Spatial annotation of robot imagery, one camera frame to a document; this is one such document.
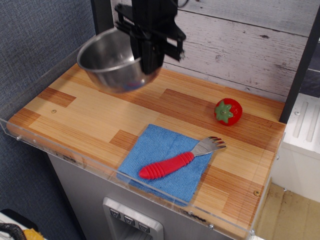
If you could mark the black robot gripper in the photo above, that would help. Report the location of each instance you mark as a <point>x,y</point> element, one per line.
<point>153,31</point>

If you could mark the silver metal pot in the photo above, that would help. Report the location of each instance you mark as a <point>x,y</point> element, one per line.
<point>108,60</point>

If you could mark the red toy strawberry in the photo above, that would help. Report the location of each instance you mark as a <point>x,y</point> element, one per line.
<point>228,111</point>

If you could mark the clear acrylic table guard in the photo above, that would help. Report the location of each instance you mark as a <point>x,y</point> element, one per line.
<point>77,122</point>

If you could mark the grey cabinet with buttons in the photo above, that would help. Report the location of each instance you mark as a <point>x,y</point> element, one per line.
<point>106,210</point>

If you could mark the black vertical post left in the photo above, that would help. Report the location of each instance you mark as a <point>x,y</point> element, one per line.
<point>102,12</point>

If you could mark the black vertical post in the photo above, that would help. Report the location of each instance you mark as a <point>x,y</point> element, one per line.
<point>102,12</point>
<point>304,63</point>

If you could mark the red handled metal fork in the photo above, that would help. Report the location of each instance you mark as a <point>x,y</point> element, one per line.
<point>163,168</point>

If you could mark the black vertical post right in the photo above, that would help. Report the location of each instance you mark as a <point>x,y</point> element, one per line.
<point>304,63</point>

